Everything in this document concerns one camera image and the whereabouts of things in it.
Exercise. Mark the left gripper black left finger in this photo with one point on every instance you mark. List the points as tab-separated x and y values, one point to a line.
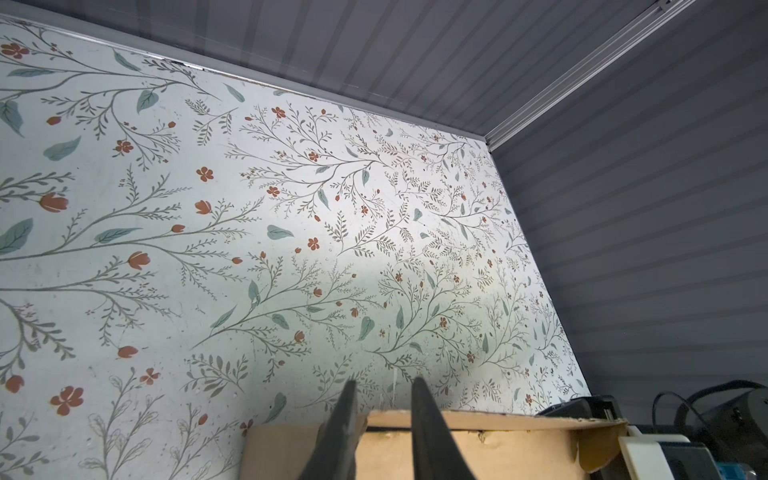
334	454

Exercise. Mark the brown cardboard box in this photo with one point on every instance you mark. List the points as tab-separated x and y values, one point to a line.
495	446

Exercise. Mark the floral patterned table mat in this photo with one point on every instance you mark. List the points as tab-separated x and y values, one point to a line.
186	256

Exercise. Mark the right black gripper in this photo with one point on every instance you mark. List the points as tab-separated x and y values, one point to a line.
726	425

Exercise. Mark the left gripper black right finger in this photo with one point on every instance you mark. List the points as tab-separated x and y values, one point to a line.
435	453

